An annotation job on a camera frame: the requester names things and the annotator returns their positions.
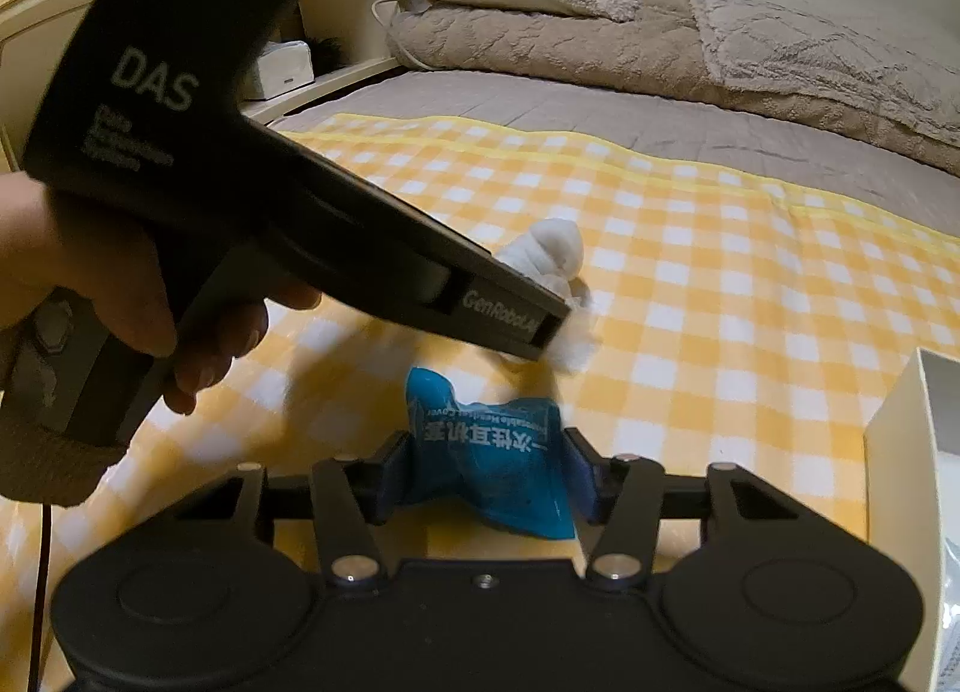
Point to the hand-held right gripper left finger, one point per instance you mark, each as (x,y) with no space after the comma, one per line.
(394,474)

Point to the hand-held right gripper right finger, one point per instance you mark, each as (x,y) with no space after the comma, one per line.
(581,482)

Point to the blue plastic packet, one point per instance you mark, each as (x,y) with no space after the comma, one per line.
(487,459)

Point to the white cardboard box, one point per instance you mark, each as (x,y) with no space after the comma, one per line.
(907,437)

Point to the person's left hand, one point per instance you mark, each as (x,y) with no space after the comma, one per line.
(67,250)

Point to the white tissue box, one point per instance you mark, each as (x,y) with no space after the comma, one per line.
(277,70)

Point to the wooden bedside shelf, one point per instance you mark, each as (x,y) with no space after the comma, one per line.
(360,10)

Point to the yellow checked blanket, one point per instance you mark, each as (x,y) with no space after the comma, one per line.
(712,302)

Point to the folded beige comforter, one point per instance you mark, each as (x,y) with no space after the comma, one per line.
(525,47)

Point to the beige textured quilt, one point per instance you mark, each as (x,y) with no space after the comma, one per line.
(825,40)

